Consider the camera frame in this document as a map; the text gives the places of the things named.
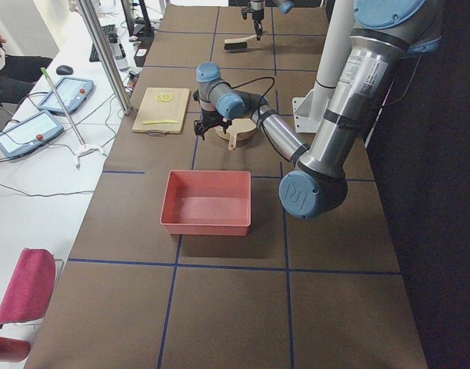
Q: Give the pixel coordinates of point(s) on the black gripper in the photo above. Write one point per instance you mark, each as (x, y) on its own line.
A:
(209, 115)
(256, 14)

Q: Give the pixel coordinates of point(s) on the beige hand brush black bristles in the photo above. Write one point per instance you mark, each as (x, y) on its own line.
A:
(234, 44)

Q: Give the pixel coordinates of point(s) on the beige plastic dustpan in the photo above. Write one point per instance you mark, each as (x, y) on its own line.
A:
(241, 129)

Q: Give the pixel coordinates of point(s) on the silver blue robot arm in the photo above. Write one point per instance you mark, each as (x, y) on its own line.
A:
(283, 6)
(364, 44)

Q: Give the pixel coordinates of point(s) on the pink plastic bin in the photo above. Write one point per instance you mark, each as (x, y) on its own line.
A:
(207, 203)

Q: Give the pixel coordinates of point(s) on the lower lemon slice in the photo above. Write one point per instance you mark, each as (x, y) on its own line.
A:
(165, 98)

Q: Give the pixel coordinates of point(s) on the bamboo cutting board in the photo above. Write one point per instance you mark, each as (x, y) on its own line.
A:
(150, 108)

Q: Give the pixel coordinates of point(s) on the yellow plastic knife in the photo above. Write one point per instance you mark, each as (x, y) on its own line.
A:
(159, 121)

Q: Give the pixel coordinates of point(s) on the clear water bottle black cap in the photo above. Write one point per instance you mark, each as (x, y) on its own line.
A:
(117, 51)

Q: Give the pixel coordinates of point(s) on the black monitor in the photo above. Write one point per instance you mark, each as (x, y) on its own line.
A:
(144, 29)

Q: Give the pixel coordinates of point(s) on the metal rod green tip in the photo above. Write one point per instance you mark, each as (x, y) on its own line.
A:
(85, 148)

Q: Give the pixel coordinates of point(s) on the far blue teach pendant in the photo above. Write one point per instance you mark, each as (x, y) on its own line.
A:
(73, 93)

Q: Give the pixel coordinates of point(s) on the blue teach pendant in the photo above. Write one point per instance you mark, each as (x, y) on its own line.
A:
(30, 134)
(73, 93)

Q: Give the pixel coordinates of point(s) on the black keyboard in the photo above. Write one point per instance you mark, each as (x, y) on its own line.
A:
(105, 29)

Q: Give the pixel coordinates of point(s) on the black computer mouse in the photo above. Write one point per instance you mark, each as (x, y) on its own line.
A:
(64, 70)

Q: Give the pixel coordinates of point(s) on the near blue teach pendant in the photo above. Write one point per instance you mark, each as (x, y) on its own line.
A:
(30, 134)

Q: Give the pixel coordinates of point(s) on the person in dark trousers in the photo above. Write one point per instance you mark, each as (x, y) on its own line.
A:
(18, 74)

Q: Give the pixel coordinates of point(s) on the magenta cloth on stand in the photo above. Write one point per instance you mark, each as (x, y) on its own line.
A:
(30, 288)

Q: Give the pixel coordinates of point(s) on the red object table corner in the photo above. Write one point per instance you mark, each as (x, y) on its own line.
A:
(13, 350)

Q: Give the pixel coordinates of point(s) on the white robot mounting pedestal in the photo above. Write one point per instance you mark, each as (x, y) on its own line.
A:
(309, 111)

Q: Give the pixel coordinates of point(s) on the aluminium frame post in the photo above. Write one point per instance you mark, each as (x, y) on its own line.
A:
(93, 25)

